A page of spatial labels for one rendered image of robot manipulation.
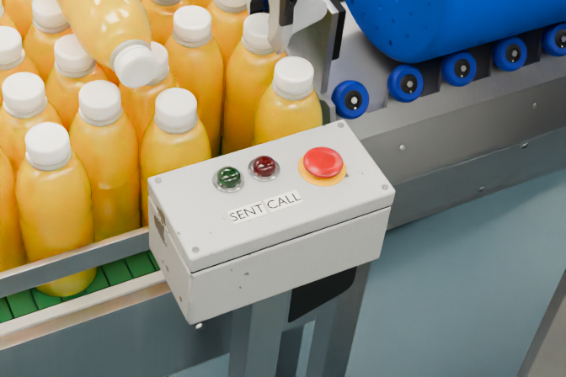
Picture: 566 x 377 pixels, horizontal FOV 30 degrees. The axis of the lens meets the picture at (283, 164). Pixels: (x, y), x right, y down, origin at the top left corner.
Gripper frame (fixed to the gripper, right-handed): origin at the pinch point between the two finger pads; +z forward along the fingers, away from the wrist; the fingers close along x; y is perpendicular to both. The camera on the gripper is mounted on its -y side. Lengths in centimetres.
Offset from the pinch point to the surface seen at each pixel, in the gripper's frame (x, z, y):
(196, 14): 3.8, -0.8, -5.7
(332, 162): -20.5, -1.7, -3.0
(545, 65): -1.8, 16.5, 40.1
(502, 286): 19, 109, 74
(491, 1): -5.1, -0.5, 25.1
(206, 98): 0.1, 7.8, -6.0
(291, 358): 14, 95, 19
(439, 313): 19, 109, 58
